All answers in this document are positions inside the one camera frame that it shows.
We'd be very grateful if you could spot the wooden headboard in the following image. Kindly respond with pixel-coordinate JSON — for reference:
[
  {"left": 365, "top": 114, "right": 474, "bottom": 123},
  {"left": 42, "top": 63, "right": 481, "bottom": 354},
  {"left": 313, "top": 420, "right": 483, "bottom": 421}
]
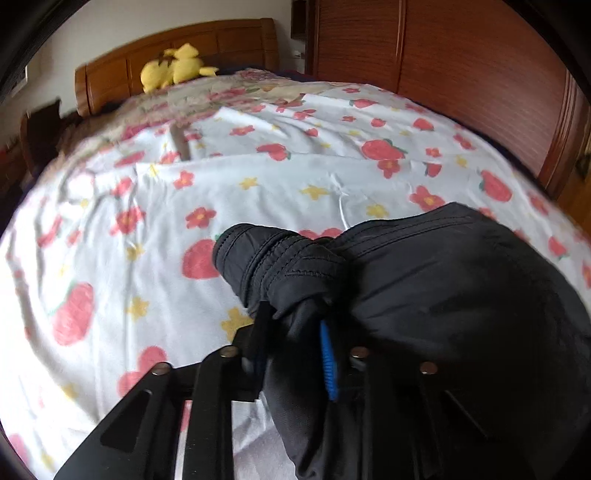
[{"left": 74, "top": 17, "right": 281, "bottom": 117}]

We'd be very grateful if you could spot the wooden louvered wardrobe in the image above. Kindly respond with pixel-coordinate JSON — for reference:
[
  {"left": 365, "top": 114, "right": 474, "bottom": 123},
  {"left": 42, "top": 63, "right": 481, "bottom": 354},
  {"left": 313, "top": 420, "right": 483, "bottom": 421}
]
[{"left": 290, "top": 0, "right": 590, "bottom": 228}]

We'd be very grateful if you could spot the yellow plush toy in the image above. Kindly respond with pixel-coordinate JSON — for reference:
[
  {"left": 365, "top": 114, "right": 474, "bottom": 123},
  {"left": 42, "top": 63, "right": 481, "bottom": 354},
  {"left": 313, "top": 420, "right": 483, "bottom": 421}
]
[{"left": 140, "top": 43, "right": 218, "bottom": 93}]

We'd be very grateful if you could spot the wooden chair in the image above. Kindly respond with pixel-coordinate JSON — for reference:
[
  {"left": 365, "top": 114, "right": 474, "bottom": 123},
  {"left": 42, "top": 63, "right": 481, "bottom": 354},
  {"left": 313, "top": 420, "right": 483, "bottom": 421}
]
[{"left": 19, "top": 98, "right": 61, "bottom": 177}]

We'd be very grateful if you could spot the floral bed sheet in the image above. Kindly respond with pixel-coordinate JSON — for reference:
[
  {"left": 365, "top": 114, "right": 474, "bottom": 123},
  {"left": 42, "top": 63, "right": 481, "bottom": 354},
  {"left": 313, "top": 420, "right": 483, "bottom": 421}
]
[{"left": 1, "top": 70, "right": 590, "bottom": 479}]

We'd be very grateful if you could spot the black jacket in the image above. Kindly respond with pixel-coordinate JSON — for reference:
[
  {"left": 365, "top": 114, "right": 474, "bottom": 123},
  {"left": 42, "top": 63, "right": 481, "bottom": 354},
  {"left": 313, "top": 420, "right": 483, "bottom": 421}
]
[{"left": 212, "top": 203, "right": 590, "bottom": 479}]

